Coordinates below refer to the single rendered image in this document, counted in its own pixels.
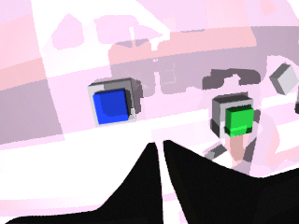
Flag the blue button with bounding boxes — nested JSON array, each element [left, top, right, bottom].
[[87, 77, 137, 128]]

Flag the green button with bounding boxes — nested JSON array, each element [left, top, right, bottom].
[[212, 94, 254, 139]]

